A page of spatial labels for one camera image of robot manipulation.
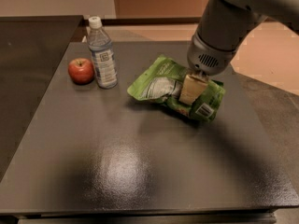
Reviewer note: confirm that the grey robot gripper body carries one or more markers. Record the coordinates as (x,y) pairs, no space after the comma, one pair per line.
(204,57)

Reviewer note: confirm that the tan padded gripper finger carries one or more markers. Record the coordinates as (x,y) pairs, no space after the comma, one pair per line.
(194,85)

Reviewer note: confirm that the green rice chip bag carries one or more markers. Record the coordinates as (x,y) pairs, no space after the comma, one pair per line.
(162,83)

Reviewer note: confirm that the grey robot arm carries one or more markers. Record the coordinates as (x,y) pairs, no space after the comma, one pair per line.
(283,11)

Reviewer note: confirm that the clear plastic water bottle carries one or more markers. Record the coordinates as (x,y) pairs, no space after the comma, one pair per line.
(100,46)

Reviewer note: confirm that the red apple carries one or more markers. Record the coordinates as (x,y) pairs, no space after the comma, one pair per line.
(81,71)

